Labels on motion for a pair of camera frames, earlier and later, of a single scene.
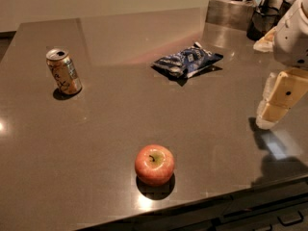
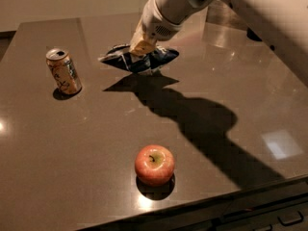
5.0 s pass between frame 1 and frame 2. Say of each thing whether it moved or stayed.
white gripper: moved
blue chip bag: moved
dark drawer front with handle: stayed
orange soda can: stayed
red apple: stayed
